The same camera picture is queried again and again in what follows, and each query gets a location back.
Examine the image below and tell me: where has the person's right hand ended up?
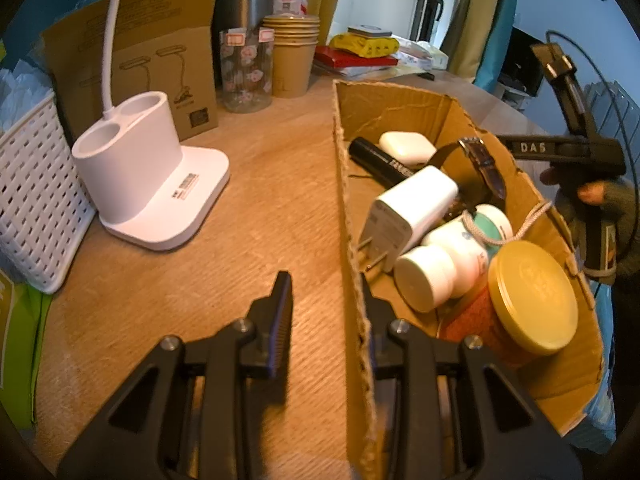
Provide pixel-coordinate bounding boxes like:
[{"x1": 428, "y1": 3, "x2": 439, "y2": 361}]
[{"x1": 541, "y1": 167, "x2": 633, "y2": 263}]

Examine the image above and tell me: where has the blue patterned bedding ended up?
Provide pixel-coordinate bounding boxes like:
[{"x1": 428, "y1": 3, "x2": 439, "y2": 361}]
[{"x1": 585, "y1": 280, "x2": 618, "y2": 441}]

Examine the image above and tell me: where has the white flat device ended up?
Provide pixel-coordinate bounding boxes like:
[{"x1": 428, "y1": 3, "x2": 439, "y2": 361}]
[{"x1": 347, "y1": 25, "x2": 393, "y2": 39}]

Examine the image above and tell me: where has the crumpled white plastic bag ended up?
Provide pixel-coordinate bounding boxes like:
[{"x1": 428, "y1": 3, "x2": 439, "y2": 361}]
[{"x1": 0, "y1": 57, "x2": 56, "y2": 133}]

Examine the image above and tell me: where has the red can with yellow lid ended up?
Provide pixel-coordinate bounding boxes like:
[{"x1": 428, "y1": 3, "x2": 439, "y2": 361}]
[{"x1": 437, "y1": 240, "x2": 580, "y2": 368}]

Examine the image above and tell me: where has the black tube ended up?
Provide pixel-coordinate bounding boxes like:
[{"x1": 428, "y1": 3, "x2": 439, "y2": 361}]
[{"x1": 348, "y1": 137, "x2": 416, "y2": 186}]

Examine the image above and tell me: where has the white earbuds case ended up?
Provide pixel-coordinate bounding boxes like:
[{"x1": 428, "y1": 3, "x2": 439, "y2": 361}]
[{"x1": 378, "y1": 131, "x2": 437, "y2": 167}]

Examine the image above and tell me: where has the yellow packet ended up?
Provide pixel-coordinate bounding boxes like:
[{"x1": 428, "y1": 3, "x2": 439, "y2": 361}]
[{"x1": 331, "y1": 33, "x2": 399, "y2": 58}]

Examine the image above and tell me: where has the green clear plastic bag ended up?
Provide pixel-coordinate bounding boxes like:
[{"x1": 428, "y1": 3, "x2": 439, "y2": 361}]
[{"x1": 0, "y1": 267, "x2": 53, "y2": 431}]

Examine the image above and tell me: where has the stack of brown paper cups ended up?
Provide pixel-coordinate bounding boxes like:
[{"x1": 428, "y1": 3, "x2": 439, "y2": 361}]
[{"x1": 262, "y1": 14, "x2": 321, "y2": 99}]

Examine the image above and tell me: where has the dark sliding door frame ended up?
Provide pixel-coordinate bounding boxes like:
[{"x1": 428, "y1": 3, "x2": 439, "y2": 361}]
[{"x1": 410, "y1": 0, "x2": 451, "y2": 46}]

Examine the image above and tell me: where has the white television stand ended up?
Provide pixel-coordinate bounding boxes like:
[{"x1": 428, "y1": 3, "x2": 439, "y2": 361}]
[{"x1": 492, "y1": 85, "x2": 531, "y2": 111}]

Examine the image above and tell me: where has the white desk lamp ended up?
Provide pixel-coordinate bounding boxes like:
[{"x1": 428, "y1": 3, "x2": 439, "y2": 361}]
[{"x1": 71, "y1": 0, "x2": 232, "y2": 252}]

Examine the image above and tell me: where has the black television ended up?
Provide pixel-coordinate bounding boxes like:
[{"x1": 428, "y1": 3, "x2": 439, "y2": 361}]
[{"x1": 500, "y1": 27, "x2": 546, "y2": 98}]

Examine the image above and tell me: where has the grey bed headboard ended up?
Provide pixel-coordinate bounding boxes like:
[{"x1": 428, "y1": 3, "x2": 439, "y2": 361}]
[{"x1": 582, "y1": 80, "x2": 640, "y2": 141}]

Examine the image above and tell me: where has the white pill bottle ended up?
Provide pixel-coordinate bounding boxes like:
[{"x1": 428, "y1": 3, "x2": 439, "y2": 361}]
[{"x1": 395, "y1": 204, "x2": 515, "y2": 313}]

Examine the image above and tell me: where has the steel thermos mug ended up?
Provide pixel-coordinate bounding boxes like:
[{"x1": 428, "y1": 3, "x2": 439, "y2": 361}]
[{"x1": 215, "y1": 0, "x2": 275, "y2": 61}]

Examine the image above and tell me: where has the wristwatch with brown strap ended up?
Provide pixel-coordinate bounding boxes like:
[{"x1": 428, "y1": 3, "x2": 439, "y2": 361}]
[{"x1": 430, "y1": 136, "x2": 507, "y2": 221}]

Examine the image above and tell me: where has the yellow curtain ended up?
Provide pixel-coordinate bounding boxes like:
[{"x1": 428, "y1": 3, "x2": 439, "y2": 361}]
[
  {"x1": 440, "y1": 0, "x2": 506, "y2": 81},
  {"x1": 257, "y1": 0, "x2": 346, "y2": 46}
]

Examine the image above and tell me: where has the patterned glass jar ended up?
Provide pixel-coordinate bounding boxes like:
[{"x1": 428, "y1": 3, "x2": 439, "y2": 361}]
[{"x1": 219, "y1": 26, "x2": 275, "y2": 113}]

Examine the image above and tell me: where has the white charger plug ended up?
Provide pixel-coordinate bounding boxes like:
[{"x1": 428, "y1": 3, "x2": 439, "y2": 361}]
[{"x1": 357, "y1": 166, "x2": 460, "y2": 273}]

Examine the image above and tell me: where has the long cardboard box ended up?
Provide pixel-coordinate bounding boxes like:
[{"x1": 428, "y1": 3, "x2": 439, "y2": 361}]
[{"x1": 332, "y1": 80, "x2": 606, "y2": 480}]

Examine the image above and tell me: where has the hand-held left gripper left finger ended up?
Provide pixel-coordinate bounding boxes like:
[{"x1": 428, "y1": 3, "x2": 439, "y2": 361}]
[{"x1": 57, "y1": 271, "x2": 294, "y2": 480}]

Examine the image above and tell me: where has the beige braided cord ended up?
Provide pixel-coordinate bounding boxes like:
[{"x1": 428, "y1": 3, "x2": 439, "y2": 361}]
[{"x1": 462, "y1": 201, "x2": 552, "y2": 248}]

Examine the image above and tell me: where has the white woven plastic basket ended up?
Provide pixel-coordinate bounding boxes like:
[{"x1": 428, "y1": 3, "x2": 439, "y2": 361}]
[{"x1": 0, "y1": 91, "x2": 97, "y2": 295}]

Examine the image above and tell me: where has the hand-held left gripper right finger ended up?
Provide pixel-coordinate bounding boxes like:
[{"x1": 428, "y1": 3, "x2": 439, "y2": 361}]
[{"x1": 361, "y1": 275, "x2": 583, "y2": 480}]

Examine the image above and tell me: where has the white flat box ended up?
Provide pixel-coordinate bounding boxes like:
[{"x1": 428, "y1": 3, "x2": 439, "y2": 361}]
[{"x1": 395, "y1": 40, "x2": 433, "y2": 68}]

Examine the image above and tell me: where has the brown lamp carton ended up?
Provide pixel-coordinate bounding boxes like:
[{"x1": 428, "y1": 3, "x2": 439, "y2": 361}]
[{"x1": 40, "y1": 0, "x2": 222, "y2": 143}]

